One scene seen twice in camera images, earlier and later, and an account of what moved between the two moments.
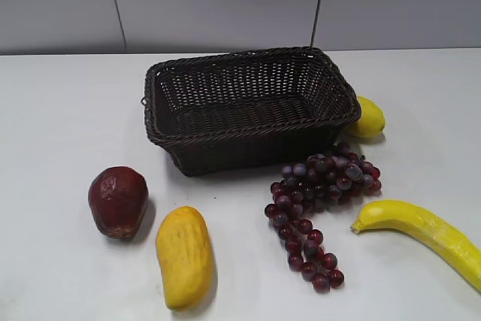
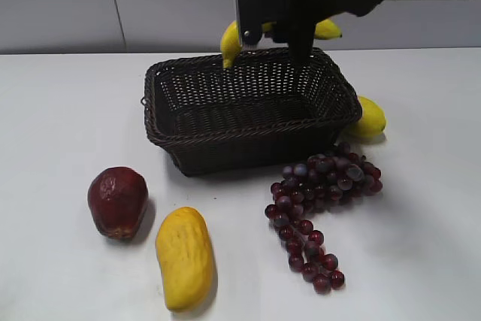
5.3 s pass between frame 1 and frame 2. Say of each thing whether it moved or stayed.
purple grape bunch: stayed
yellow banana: moved
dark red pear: stayed
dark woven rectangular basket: stayed
